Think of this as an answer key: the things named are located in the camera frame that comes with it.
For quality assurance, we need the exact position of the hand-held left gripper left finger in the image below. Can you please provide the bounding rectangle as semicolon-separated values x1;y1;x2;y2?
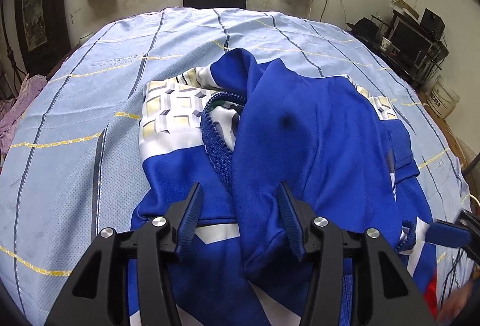
45;181;205;326

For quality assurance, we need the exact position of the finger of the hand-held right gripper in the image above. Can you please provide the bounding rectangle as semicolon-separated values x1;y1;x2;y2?
427;210;480;249

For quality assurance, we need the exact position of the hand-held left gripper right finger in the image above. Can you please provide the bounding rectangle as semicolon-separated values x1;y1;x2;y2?
277;181;437;326

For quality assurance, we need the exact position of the blue red white hoodie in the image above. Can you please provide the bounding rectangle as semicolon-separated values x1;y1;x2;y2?
127;47;437;326

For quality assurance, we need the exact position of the white plastic bucket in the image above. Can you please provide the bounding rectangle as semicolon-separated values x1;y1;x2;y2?
425;74;460;119

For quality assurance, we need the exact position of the light blue plaid bedsheet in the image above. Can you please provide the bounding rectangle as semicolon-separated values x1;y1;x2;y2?
0;7;471;326

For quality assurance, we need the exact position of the black shelf with electronics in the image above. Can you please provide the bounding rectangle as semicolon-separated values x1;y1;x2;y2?
347;11;449;90

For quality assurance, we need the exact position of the black monitor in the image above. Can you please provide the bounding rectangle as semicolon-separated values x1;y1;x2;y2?
390;16;432;64

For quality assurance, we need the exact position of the purple cloth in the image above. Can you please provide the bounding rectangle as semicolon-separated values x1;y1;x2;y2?
0;73;47;158

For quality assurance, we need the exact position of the black hat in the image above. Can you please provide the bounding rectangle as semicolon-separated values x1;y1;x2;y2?
347;17;376;36

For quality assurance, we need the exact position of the black speaker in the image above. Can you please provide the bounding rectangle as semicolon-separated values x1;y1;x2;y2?
419;8;446;41

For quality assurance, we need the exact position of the dark wooden coat stand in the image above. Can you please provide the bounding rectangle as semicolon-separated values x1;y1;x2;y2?
2;0;19;68

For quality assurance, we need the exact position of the dark framed painting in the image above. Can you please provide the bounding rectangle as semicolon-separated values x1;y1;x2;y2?
13;0;70;66

